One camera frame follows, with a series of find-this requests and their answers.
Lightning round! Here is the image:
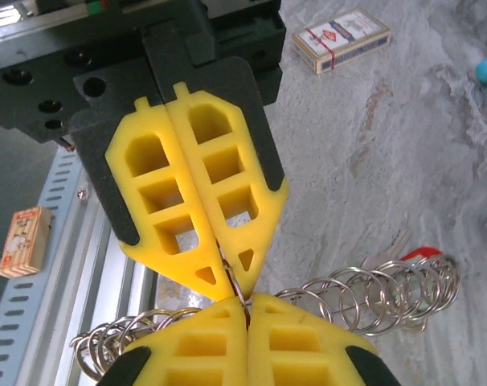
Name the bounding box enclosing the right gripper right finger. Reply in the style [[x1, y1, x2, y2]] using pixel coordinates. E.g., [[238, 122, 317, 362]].
[[247, 292, 404, 386]]

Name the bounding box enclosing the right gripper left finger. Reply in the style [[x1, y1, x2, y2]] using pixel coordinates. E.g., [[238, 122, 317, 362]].
[[94, 298, 249, 386]]

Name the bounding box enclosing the silver metal key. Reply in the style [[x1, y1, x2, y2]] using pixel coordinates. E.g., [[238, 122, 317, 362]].
[[361, 228, 414, 271]]

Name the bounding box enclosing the red key tag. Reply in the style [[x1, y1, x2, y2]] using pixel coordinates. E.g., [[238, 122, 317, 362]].
[[399, 246, 446, 265]]

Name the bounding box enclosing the small wooden labelled block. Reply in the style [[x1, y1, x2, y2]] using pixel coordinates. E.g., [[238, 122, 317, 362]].
[[0, 206, 55, 280]]

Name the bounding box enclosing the playing card box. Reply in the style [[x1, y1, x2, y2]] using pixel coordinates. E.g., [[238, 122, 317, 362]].
[[291, 7, 392, 76]]

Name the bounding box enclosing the aluminium mounting rail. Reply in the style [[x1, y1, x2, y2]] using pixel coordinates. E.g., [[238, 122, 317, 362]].
[[57, 176, 164, 377]]

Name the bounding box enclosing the slotted grey cable duct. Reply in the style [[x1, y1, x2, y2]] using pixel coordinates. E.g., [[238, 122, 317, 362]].
[[0, 149, 87, 386]]

